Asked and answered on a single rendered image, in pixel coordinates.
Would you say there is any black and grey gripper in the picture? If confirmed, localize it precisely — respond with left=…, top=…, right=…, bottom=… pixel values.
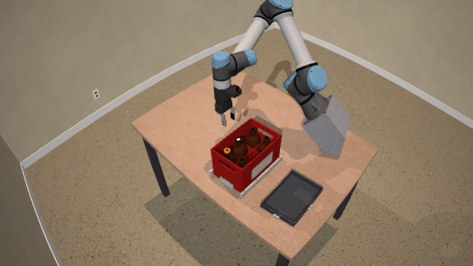
left=213, top=78, right=241, bottom=126

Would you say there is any red crate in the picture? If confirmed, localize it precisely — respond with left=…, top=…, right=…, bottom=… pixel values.
left=210, top=122, right=280, bottom=193

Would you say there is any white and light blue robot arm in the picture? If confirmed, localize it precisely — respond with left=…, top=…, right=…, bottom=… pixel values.
left=212, top=0, right=328, bottom=120

